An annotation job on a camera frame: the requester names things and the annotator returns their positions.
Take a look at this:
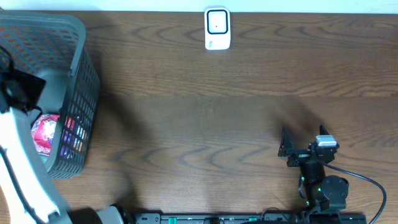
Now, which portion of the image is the red purple snack pack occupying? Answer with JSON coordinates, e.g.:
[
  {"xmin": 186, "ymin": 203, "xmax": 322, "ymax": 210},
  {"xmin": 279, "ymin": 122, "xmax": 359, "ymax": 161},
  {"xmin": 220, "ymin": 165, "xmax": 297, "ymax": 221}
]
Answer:
[{"xmin": 31, "ymin": 114, "xmax": 60, "ymax": 156}]

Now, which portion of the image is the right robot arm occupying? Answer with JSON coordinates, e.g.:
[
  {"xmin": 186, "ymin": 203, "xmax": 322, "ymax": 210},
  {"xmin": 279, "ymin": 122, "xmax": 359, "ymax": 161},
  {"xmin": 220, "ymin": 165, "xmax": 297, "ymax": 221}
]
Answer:
[{"xmin": 278, "ymin": 126, "xmax": 349, "ymax": 223}]

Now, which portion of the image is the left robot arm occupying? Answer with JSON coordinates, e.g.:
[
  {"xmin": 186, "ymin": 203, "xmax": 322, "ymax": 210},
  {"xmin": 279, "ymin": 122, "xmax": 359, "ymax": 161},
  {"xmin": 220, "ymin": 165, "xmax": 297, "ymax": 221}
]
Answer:
[{"xmin": 1, "ymin": 48, "xmax": 124, "ymax": 223}]

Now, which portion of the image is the grey plastic shopping basket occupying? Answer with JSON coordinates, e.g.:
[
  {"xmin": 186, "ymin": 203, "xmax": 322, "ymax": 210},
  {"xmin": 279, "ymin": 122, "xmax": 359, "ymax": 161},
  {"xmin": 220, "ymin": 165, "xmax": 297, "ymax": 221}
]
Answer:
[{"xmin": 1, "ymin": 11, "xmax": 100, "ymax": 179}]

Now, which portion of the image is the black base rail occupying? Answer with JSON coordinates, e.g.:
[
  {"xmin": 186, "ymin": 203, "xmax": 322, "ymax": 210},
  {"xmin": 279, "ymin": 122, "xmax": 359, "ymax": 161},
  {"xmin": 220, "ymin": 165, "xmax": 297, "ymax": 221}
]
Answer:
[{"xmin": 133, "ymin": 211, "xmax": 367, "ymax": 224}]

